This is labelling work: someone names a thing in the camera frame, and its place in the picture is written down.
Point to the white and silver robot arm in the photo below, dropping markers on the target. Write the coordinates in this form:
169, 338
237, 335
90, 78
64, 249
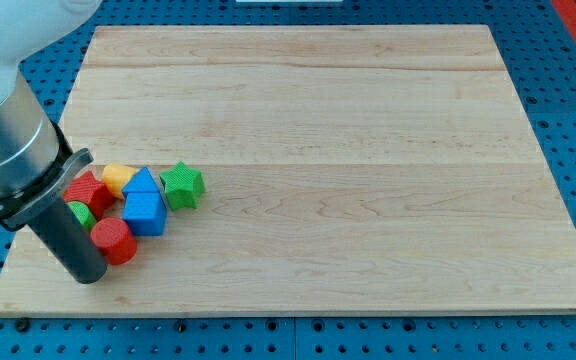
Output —
36, 161

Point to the green star block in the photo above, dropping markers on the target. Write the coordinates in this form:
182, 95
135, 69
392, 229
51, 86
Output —
183, 186

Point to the yellow hexagon block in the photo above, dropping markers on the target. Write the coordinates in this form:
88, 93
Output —
116, 177

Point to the red star block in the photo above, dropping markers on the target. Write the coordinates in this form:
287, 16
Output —
92, 192

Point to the light wooden board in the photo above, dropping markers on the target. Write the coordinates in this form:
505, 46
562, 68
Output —
350, 171

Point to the blue cube block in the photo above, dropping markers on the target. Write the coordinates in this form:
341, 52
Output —
145, 214

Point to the blue triangle block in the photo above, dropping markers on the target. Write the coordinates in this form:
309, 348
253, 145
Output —
141, 182

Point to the red cylinder block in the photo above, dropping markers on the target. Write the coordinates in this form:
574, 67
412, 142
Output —
114, 239

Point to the green cylinder block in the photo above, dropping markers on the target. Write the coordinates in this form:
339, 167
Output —
83, 214

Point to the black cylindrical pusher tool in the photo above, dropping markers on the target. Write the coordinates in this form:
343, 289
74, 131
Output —
60, 230

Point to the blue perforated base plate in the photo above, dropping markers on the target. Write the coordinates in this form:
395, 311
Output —
541, 56

